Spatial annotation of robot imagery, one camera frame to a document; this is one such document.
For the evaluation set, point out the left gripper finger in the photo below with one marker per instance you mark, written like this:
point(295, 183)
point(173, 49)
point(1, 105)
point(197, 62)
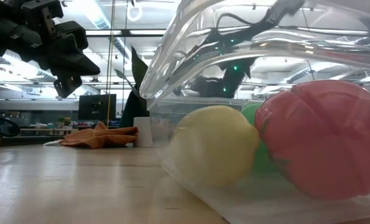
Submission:
point(76, 65)

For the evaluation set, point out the green toy vegetable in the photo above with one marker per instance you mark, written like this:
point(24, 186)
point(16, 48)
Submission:
point(251, 115)

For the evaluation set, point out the yellow toy lemon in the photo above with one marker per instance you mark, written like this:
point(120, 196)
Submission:
point(212, 146)

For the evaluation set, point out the red toy tomato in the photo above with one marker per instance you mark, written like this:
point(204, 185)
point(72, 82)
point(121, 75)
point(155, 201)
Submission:
point(321, 140)

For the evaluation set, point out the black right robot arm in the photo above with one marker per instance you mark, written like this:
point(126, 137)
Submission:
point(281, 11)

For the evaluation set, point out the clear plastic tupperware container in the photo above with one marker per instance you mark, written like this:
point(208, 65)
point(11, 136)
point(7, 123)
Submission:
point(203, 205)

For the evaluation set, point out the black background monitor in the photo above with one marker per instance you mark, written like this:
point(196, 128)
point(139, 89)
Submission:
point(96, 107)

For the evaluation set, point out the green potted plant leaves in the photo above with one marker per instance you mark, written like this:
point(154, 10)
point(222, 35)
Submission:
point(135, 107)

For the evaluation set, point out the orange cloth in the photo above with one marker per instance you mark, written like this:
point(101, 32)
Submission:
point(100, 138)

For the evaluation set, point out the white plant pot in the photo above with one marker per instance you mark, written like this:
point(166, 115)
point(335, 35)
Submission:
point(142, 132)

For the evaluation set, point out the small white card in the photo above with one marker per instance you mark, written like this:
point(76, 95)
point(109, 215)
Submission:
point(51, 143)

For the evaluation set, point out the background workbench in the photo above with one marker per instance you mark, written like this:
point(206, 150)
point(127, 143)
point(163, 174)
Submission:
point(32, 140)

